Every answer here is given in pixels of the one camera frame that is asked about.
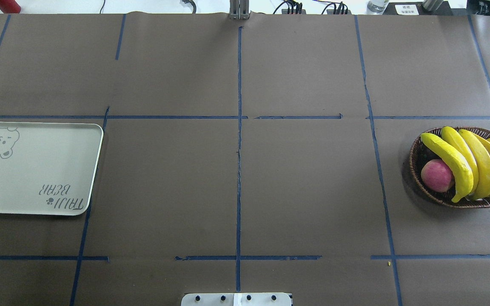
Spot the pink red apple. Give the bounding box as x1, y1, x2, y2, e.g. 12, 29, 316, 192
421, 159, 455, 193

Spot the grey water bottle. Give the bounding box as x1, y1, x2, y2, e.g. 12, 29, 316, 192
366, 0, 389, 15

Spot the red bottle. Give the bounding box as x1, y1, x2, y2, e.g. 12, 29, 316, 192
0, 0, 21, 14

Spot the aluminium frame post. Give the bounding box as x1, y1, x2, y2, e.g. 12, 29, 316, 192
229, 0, 250, 20

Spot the white bear-print tray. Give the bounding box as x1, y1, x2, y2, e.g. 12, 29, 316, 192
0, 122, 104, 216

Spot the white mount base plate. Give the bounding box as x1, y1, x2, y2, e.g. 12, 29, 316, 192
181, 292, 293, 306

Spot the brown wicker basket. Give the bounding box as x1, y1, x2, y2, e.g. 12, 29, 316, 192
407, 136, 490, 209

